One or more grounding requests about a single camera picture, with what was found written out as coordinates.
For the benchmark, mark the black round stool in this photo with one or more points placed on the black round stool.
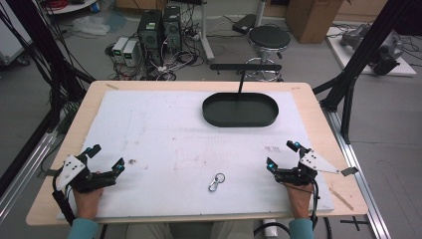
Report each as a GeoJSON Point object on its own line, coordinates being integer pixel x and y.
{"type": "Point", "coordinates": [269, 37]}

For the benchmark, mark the white plastic bag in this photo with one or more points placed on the white plastic bag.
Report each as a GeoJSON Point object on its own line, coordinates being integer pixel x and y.
{"type": "Point", "coordinates": [90, 25]}

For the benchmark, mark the white desk leg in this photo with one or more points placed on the white desk leg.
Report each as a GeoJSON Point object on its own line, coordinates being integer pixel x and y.
{"type": "Point", "coordinates": [205, 33]}

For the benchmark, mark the white tube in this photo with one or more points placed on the white tube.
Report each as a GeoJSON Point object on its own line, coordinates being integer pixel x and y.
{"type": "Point", "coordinates": [270, 227]}

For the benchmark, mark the thin wooden stick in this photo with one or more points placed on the thin wooden stick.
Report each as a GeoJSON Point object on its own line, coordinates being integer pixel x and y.
{"type": "Point", "coordinates": [341, 199]}

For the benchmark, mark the white board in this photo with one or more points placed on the white board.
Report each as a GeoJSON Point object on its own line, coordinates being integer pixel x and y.
{"type": "Point", "coordinates": [345, 56]}

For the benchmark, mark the black hanger stand with tray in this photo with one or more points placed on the black hanger stand with tray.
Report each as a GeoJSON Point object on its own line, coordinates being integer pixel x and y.
{"type": "Point", "coordinates": [240, 111]}

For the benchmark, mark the wooden table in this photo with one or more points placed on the wooden table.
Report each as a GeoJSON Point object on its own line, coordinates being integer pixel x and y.
{"type": "Point", "coordinates": [325, 109]}

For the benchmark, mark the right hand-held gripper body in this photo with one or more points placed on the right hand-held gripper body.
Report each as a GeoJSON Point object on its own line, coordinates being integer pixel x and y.
{"type": "Point", "coordinates": [298, 174]}

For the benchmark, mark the grey power supply unit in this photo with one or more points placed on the grey power supply unit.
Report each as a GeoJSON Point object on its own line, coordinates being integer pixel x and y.
{"type": "Point", "coordinates": [119, 48]}
{"type": "Point", "coordinates": [130, 53]}

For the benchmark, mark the white foam mat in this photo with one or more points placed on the white foam mat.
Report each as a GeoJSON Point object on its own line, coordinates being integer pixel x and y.
{"type": "Point", "coordinates": [185, 146]}

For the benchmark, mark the black computer tower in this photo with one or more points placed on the black computer tower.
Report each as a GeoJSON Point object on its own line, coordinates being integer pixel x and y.
{"type": "Point", "coordinates": [150, 33]}
{"type": "Point", "coordinates": [171, 28]}

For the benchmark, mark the person's left hand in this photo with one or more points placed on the person's left hand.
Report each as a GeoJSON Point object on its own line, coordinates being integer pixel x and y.
{"type": "Point", "coordinates": [87, 200]}

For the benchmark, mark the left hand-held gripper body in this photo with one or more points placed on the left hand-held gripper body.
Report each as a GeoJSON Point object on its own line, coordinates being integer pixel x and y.
{"type": "Point", "coordinates": [83, 177]}

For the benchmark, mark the grey robot part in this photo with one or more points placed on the grey robot part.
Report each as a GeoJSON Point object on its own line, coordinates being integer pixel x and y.
{"type": "Point", "coordinates": [386, 53]}

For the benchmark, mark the cardboard box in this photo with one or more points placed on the cardboard box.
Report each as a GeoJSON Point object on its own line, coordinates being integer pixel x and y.
{"type": "Point", "coordinates": [312, 20]}

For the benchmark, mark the aluminium rail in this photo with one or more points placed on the aluminium rail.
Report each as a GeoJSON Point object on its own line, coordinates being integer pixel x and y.
{"type": "Point", "coordinates": [361, 186]}
{"type": "Point", "coordinates": [23, 176]}

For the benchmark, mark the person's right hand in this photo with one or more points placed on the person's right hand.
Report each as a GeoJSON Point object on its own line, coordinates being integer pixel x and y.
{"type": "Point", "coordinates": [300, 199]}

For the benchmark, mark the black metal frame post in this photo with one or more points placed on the black metal frame post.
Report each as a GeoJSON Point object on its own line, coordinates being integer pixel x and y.
{"type": "Point", "coordinates": [40, 43]}
{"type": "Point", "coordinates": [361, 49]}

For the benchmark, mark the black flat case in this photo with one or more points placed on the black flat case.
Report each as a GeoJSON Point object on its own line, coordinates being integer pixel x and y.
{"type": "Point", "coordinates": [244, 23]}

